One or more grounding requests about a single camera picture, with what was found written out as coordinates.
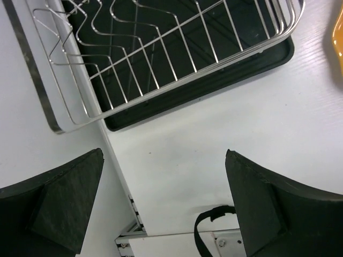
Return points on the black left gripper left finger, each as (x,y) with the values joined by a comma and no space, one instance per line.
(48,214)

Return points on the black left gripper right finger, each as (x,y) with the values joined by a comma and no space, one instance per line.
(279,216)

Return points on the yellow polka dot plate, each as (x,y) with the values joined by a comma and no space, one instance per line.
(337,35)

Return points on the black drip tray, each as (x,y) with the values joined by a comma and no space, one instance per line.
(187,91)

